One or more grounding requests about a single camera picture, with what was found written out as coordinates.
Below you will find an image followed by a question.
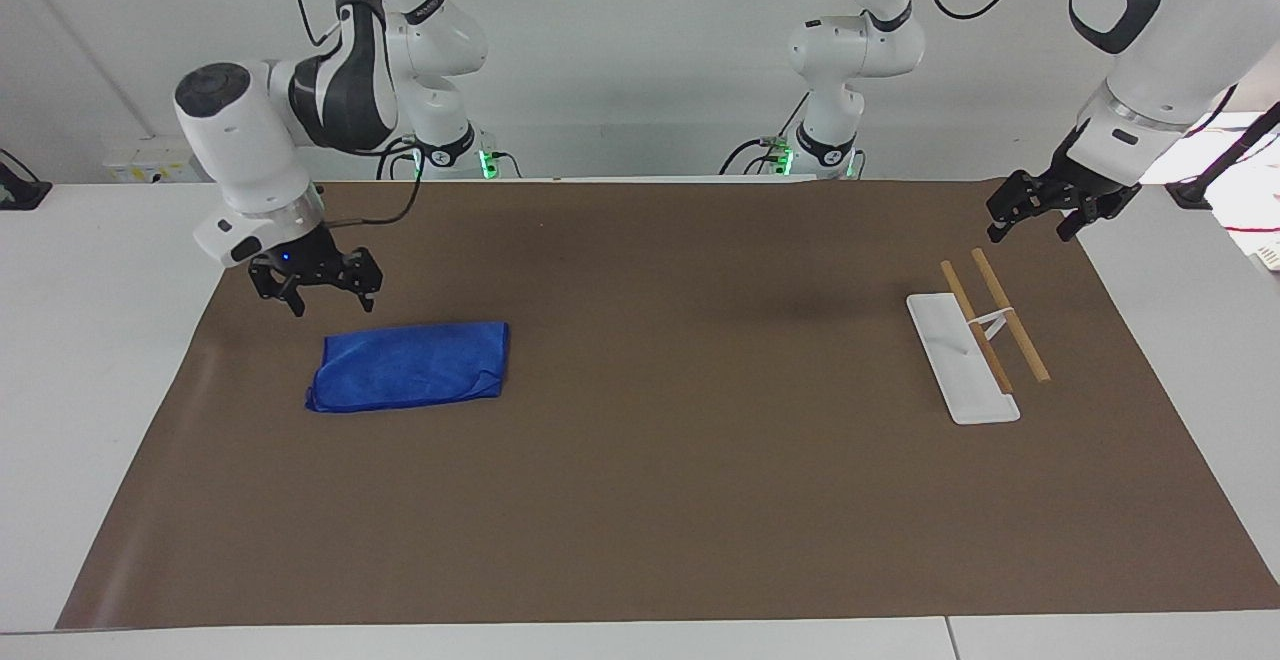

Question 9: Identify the black stand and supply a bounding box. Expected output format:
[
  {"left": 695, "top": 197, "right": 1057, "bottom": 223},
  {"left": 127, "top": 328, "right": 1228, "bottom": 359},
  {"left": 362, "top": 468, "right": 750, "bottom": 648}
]
[
  {"left": 1164, "top": 100, "right": 1280, "bottom": 212},
  {"left": 0, "top": 147, "right": 54, "bottom": 212}
]

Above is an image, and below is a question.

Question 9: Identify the blue folded towel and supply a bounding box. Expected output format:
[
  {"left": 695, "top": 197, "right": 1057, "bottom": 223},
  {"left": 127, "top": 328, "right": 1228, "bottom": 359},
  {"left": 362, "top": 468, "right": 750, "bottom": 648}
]
[{"left": 305, "top": 320, "right": 512, "bottom": 415}]

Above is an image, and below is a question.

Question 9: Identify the white rack with wooden bars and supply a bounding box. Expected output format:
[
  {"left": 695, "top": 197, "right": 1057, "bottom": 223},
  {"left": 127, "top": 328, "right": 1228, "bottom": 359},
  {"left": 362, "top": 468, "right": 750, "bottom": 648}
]
[{"left": 905, "top": 247, "right": 1053, "bottom": 427}]

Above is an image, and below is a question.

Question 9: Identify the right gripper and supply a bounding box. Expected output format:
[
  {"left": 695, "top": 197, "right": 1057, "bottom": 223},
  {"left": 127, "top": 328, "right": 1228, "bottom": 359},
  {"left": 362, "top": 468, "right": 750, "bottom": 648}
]
[{"left": 249, "top": 224, "right": 385, "bottom": 318}]

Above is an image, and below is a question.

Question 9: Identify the red cable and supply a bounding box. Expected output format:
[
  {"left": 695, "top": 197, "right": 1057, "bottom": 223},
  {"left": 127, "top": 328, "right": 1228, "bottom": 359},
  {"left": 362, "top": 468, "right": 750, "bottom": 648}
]
[{"left": 1190, "top": 112, "right": 1280, "bottom": 239}]

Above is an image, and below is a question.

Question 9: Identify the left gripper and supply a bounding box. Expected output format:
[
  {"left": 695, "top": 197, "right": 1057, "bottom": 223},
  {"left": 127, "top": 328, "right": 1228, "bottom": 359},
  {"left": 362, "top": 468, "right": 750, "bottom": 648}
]
[{"left": 986, "top": 130, "right": 1143, "bottom": 244}]

